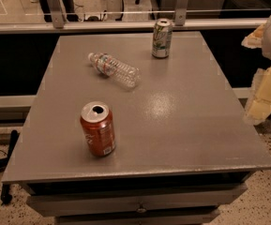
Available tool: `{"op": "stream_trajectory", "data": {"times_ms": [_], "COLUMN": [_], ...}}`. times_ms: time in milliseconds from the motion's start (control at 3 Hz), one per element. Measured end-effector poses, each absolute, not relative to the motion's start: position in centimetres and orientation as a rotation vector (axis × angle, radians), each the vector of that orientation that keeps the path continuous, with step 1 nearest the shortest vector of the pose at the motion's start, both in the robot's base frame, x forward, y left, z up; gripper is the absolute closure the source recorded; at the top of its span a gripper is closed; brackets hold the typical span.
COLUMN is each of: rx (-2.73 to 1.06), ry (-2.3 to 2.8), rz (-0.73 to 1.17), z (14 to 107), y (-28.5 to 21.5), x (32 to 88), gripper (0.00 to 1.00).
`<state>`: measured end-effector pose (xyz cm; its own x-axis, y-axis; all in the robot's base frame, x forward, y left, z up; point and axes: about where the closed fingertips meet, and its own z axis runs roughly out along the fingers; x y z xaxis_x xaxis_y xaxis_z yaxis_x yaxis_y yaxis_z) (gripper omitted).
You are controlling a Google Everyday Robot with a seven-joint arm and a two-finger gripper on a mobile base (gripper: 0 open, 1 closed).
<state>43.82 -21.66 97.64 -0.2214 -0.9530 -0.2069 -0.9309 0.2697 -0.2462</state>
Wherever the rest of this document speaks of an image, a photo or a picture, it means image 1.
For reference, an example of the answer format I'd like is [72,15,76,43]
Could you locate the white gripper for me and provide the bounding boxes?
[241,15,271,126]

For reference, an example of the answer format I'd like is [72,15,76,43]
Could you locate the red soda can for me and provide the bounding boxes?
[80,101,115,157]

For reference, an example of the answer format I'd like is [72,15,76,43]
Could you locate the clear plastic water bottle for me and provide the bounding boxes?
[88,52,141,89]

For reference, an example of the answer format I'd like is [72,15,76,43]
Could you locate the green white soda can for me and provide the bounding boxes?
[152,18,173,58]

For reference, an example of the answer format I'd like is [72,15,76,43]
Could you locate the grey cabinet with drawers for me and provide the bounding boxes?
[3,32,271,225]

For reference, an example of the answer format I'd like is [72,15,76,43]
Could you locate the person legs dark trousers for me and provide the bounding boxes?
[39,0,79,23]

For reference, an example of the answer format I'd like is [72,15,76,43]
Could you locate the black stand on floor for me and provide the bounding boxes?
[0,130,19,205]

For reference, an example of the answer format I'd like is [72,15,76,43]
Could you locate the metal railing frame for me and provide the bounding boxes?
[0,0,271,34]

